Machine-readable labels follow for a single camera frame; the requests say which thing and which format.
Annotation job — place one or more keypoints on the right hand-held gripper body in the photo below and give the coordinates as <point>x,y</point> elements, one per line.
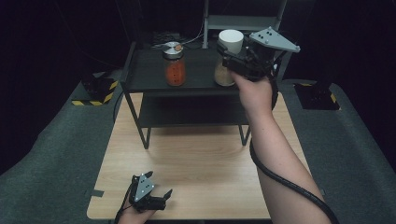
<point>258,59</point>

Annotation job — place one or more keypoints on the yellow black striped block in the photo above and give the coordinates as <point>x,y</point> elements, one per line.
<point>316,96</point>
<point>96,90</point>

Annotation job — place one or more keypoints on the grey tape piece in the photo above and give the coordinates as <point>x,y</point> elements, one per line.
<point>97,193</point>

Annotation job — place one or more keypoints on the black metal shelf rack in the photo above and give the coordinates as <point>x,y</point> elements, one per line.
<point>149,71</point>

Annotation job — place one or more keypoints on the orange spice glass jar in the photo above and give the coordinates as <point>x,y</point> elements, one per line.
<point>175,73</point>

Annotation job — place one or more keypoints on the person's left hand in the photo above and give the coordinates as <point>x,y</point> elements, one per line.
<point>135,216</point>

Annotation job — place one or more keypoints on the grey metal stand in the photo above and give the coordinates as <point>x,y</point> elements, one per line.
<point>239,22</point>

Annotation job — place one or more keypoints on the beige spice glass jar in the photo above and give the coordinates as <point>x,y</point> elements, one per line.
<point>231,39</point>

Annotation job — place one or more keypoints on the person's right hand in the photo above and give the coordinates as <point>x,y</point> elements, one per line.
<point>255,93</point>

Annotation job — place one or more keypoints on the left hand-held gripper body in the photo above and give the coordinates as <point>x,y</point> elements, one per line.
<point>144,193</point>

